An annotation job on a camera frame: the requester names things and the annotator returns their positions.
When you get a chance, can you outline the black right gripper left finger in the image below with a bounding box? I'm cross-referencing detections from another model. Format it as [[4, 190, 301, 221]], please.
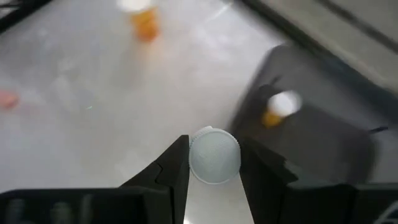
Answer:
[[119, 134, 191, 224]]

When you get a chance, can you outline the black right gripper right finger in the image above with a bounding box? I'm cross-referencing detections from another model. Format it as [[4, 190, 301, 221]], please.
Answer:
[[238, 136, 300, 224]]

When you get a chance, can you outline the teal pill bottle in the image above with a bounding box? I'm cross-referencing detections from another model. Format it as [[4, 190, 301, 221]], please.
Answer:
[[188, 125, 242, 185]]

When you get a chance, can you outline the small orange pill bottle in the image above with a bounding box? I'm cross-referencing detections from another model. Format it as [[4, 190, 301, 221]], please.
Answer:
[[261, 89, 303, 129]]

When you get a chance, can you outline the large orange pill bottle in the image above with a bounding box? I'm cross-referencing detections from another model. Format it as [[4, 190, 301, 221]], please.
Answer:
[[116, 0, 161, 43]]

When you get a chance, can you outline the pink pill bottle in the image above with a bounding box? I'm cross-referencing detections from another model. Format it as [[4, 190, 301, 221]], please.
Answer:
[[0, 89, 20, 110]]

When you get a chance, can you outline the grey plastic bin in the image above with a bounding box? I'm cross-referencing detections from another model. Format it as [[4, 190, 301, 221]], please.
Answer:
[[229, 43, 379, 185]]

